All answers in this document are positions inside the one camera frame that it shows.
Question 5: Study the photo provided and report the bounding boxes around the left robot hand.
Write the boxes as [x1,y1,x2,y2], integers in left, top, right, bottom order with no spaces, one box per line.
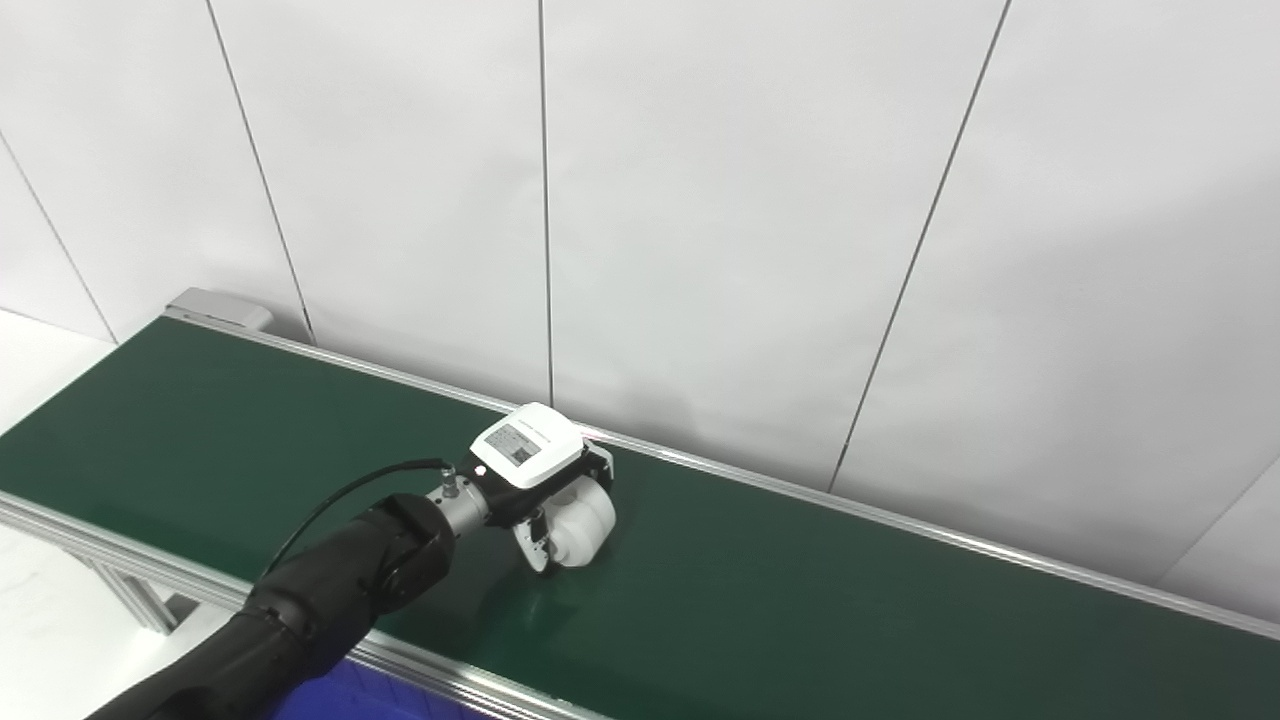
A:
[469,402,615,574]

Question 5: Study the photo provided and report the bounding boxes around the white cylindrical plastic part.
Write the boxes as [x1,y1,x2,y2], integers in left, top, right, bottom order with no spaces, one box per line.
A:
[538,479,618,570]

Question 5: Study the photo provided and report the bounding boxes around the blue plastic bin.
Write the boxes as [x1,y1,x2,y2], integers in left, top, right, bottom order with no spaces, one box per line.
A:
[263,658,473,720]

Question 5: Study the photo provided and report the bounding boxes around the grey conveyor motor box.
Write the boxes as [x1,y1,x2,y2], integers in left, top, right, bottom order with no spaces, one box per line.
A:
[164,287,274,333]

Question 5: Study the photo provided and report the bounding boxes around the aluminium conveyor support leg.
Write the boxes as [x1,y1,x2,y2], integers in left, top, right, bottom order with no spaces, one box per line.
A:
[60,543,202,637]

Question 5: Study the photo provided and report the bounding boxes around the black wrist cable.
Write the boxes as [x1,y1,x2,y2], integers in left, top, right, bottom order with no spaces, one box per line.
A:
[261,457,452,582]

